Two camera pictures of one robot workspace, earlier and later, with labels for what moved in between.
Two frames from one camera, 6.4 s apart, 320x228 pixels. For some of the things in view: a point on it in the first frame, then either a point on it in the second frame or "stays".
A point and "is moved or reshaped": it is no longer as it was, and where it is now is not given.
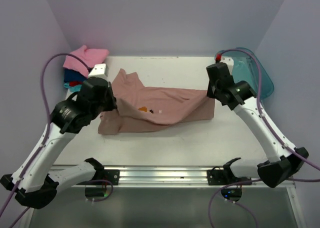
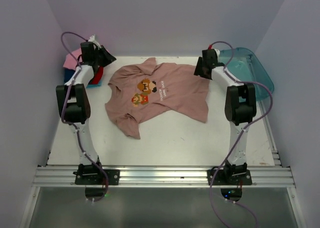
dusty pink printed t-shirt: [140, 107] is moved or reshaped
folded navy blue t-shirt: [72, 75] stays
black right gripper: [210, 92] -> [198, 69]
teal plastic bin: [247, 67] stays
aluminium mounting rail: [162, 175] stays
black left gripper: [111, 105] -> [108, 58]
